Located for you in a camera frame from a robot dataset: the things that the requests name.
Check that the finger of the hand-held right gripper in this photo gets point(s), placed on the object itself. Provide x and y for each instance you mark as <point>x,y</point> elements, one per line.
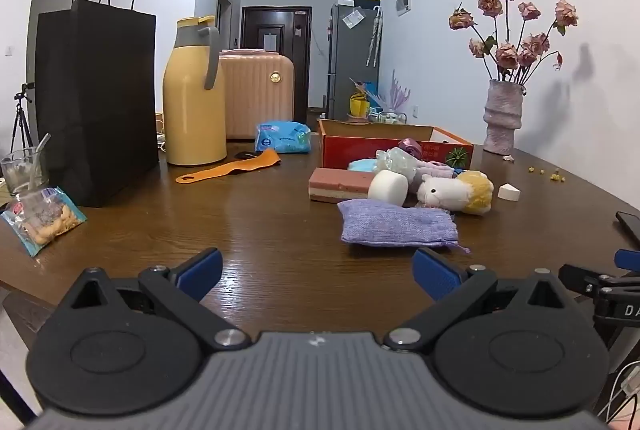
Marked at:
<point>575,275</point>
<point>628,259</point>

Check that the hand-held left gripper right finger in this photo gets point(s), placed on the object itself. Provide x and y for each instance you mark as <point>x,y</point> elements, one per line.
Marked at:
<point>434,272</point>

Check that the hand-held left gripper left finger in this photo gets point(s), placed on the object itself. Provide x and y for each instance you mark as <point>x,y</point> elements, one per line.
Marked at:
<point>202,271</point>

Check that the purple linen pouch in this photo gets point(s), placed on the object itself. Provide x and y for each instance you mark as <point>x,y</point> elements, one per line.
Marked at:
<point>395,222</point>

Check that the plush sheep toy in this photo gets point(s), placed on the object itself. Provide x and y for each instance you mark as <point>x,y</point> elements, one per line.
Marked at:
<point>450,192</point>

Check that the pink fluffy towel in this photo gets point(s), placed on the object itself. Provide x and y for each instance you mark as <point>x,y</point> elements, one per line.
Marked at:
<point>435,167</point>

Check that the white wedge sponge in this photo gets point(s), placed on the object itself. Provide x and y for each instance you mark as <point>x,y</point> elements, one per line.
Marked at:
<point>509,192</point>

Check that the clear plastic bag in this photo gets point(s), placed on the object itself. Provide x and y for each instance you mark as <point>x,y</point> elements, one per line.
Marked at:
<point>397,162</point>

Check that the pink layered sponge block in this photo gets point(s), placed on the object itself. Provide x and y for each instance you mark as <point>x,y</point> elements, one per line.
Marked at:
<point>335,185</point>

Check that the red cardboard box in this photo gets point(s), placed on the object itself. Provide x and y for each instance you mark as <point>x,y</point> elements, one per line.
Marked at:
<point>350,149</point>

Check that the black smartphone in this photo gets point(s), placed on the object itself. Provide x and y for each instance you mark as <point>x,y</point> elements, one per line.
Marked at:
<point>631,225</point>

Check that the scattered yellow flower buds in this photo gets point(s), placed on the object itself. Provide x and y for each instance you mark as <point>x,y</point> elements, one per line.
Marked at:
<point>555,178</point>

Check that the small black object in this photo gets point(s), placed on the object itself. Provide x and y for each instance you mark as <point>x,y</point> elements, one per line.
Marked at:
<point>245,154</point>

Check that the blue plastic snack bag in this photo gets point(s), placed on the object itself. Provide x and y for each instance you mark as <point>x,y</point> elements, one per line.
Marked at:
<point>280,137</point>

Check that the yellow thermos jug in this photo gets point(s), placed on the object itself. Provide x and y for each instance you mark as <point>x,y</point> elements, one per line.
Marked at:
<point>192,109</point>

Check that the rack of small bottles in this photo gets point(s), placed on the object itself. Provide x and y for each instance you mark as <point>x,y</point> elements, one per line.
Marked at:
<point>387,117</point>

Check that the blue snack packet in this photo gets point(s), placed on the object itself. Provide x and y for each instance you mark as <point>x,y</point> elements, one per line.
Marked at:
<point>45,220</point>

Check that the pink ceramic vase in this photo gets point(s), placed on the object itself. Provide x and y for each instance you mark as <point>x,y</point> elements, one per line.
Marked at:
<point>502,119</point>

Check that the purple feather decoration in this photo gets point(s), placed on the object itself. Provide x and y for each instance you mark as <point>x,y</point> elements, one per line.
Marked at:
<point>395,97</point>

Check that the yellow flowerpot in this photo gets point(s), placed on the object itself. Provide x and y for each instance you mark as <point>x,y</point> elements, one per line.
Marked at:
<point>358,107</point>

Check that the pink suitcase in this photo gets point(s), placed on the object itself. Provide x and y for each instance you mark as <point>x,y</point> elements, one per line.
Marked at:
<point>260,94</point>

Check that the black paper bag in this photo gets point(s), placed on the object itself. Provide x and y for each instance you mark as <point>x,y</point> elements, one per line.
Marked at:
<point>95,99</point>

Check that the clear straw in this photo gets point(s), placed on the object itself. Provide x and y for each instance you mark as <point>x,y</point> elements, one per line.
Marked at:
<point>41,145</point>

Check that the glass cup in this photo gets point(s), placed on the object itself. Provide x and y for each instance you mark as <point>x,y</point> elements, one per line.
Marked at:
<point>20,172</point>

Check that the dried rose bouquet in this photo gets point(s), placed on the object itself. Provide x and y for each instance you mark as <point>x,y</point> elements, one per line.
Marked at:
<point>507,54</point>

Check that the grey refrigerator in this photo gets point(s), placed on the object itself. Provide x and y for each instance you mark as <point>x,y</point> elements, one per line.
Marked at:
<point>345,59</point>

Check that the white paper notice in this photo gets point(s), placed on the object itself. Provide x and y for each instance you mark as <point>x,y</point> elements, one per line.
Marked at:
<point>270,41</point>

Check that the black tripod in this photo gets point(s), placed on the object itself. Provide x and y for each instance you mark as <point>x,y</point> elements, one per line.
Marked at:
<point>20,114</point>

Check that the folded umbrella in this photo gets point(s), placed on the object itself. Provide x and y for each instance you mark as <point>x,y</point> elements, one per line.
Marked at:
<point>374,39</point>

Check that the grey side door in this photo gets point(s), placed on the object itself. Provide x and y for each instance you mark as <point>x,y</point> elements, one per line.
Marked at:
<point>224,17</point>

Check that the dark brown entrance door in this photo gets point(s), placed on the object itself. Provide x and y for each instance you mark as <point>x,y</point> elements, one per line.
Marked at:
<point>270,22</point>

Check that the clear document pouch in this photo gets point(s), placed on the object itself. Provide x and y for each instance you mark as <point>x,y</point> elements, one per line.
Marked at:
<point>354,18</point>

